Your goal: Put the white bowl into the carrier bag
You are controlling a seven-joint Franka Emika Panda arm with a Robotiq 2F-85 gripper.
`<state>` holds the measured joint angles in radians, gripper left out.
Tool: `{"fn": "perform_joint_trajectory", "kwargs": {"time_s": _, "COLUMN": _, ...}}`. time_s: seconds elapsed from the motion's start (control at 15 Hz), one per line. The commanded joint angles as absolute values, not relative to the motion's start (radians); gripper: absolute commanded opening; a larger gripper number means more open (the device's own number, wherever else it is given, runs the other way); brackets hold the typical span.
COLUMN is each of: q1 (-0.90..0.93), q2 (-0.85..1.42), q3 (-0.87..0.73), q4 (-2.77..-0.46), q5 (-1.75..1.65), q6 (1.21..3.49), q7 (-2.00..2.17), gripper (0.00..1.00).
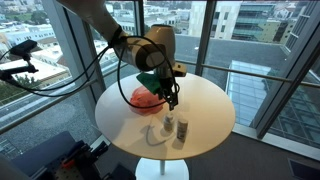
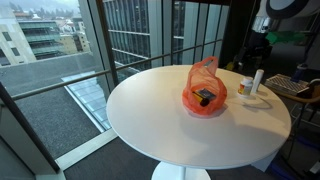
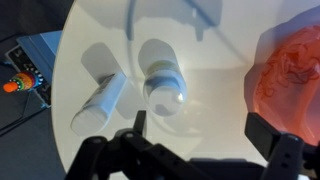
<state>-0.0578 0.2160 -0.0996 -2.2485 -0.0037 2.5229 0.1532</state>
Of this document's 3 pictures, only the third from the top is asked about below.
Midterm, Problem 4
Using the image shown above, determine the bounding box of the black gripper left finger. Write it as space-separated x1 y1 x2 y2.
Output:
64 109 208 180

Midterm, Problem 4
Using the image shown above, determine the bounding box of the rainbow striped cone toy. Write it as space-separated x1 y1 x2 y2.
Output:
3 70 43 94

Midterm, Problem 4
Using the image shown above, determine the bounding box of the orange plastic carrier bag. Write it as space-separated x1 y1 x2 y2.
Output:
243 6 320 148

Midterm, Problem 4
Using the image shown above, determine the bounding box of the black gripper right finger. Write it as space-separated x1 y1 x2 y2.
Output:
244 112 320 180

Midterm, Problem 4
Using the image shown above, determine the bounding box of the white tube with barcode label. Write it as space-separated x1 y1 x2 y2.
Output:
69 72 128 137

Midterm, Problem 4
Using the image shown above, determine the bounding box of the white bottle with yellow label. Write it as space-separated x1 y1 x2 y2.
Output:
142 59 188 117

